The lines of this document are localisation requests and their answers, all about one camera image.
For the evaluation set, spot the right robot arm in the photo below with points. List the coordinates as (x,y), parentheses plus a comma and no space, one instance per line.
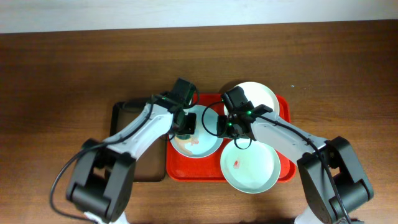
(333,179)

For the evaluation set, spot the white plate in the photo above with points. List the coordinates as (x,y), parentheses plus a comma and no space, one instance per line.
(259,94)

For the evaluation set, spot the green and orange sponge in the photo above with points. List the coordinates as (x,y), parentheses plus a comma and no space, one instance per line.
(183,136)

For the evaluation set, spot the light blue plate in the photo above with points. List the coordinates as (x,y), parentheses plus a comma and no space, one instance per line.
(201,144)

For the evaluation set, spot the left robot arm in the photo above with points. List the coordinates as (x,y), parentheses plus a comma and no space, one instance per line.
(101,182)

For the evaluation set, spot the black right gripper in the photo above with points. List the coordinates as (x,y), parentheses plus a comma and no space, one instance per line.
(222,127)

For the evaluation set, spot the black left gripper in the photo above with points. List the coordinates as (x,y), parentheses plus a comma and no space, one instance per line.
(189,127)

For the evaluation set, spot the light green plate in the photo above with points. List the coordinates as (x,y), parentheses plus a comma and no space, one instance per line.
(251,167)

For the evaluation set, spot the black small tray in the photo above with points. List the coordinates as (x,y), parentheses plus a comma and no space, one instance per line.
(151,165)

